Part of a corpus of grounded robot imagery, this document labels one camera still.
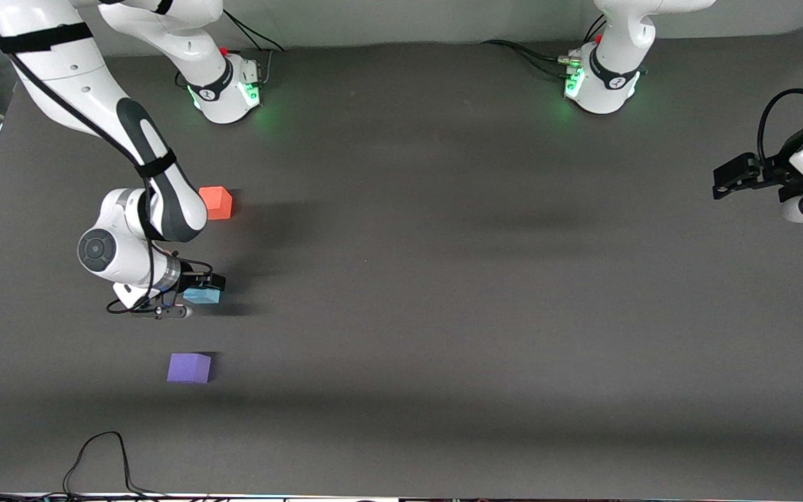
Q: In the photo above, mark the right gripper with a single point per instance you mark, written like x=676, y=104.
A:
x=201, y=282

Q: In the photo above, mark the orange foam block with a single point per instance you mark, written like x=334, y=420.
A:
x=219, y=202

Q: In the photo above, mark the purple foam block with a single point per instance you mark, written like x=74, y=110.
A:
x=189, y=368

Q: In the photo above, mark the blue foam block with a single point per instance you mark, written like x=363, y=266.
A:
x=203, y=296

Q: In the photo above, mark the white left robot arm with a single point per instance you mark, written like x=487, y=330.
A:
x=614, y=63

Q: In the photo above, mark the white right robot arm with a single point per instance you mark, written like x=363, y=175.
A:
x=67, y=77

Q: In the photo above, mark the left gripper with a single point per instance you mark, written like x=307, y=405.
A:
x=775, y=172

